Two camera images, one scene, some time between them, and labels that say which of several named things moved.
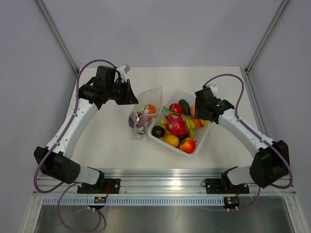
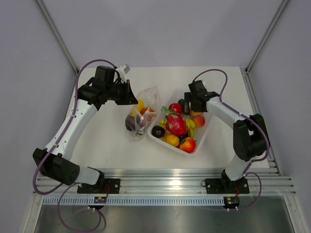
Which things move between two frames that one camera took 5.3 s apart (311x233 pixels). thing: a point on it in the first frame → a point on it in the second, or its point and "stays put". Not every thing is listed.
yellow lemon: (171, 140) stays put
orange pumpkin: (150, 109) → (143, 110)
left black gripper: (129, 97) stays put
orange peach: (198, 124) stays put
